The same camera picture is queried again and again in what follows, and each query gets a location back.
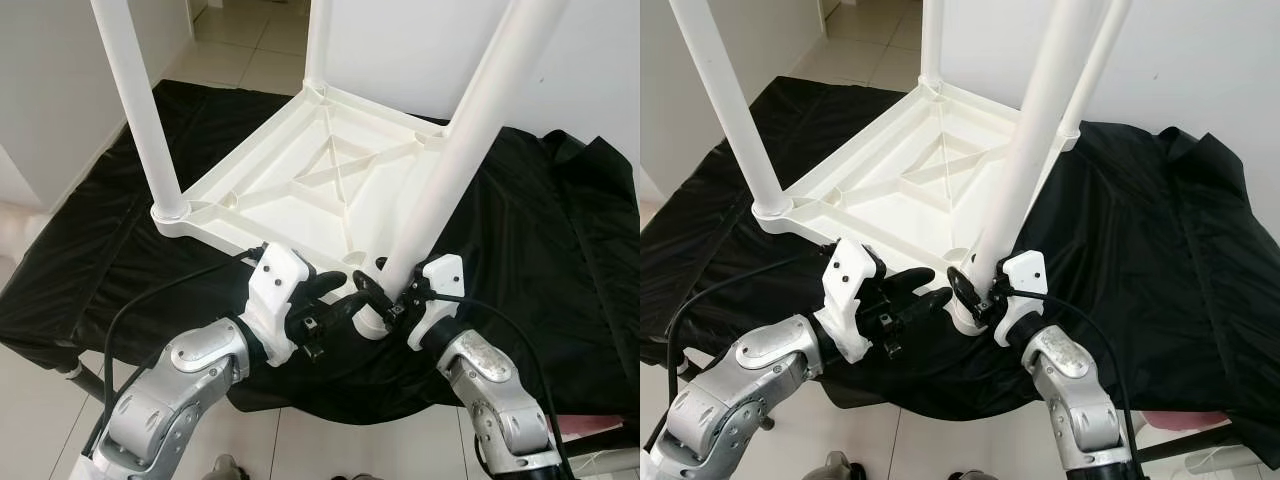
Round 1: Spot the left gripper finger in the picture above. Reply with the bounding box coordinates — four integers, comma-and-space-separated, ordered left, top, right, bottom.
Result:
303, 270, 349, 302
895, 287, 954, 322
885, 266, 939, 294
318, 294, 367, 332

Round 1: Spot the white plastic table top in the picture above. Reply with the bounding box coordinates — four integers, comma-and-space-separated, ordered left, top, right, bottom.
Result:
752, 80, 1081, 336
150, 83, 453, 339

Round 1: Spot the dark grey table base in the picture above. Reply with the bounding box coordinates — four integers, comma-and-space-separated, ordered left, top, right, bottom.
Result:
230, 386, 296, 411
824, 384, 881, 407

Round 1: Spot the black cloth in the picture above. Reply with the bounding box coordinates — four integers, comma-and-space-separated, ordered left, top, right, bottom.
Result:
640, 75, 1280, 425
0, 78, 641, 425

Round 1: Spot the black metal bar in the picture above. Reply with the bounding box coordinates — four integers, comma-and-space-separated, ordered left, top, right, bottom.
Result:
565, 425, 641, 471
1135, 424, 1237, 464

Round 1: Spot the white round stool base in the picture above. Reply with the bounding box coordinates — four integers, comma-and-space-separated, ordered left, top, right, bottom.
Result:
572, 446, 641, 480
1140, 440, 1263, 477

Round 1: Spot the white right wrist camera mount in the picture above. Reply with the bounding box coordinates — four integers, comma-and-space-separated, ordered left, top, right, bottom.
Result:
407, 254, 468, 351
995, 250, 1050, 347

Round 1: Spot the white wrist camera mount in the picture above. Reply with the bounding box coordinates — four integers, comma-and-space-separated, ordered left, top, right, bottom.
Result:
815, 238, 887, 363
995, 250, 1050, 347
240, 243, 317, 363
407, 254, 468, 351

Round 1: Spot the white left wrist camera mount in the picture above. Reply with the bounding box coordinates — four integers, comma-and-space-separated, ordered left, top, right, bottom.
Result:
240, 243, 317, 363
815, 238, 887, 363

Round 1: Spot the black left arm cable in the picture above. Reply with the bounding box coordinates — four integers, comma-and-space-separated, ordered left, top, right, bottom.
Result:
100, 248, 267, 403
665, 248, 837, 403

